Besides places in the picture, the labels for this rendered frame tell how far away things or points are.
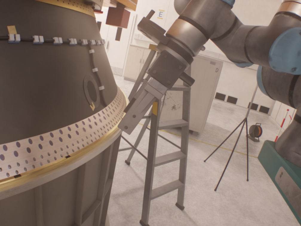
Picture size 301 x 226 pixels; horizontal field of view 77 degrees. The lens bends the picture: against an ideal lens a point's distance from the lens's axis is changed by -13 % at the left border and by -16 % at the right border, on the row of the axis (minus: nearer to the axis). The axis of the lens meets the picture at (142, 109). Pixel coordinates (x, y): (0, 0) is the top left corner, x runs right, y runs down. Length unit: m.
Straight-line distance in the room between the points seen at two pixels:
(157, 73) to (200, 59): 3.64
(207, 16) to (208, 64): 3.59
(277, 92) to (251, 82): 7.68
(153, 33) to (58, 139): 0.43
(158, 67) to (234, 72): 7.78
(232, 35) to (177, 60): 0.14
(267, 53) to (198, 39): 0.13
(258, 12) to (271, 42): 8.03
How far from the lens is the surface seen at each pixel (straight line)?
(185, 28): 0.41
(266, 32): 0.41
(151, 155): 1.79
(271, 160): 0.58
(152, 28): 0.41
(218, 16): 0.44
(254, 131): 5.28
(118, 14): 1.69
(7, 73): 0.64
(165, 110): 4.18
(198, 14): 0.42
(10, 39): 0.66
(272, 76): 0.62
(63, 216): 0.88
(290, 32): 0.38
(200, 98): 4.08
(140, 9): 8.42
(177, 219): 2.28
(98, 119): 0.84
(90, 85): 0.85
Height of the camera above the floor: 1.54
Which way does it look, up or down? 18 degrees down
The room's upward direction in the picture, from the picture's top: 13 degrees clockwise
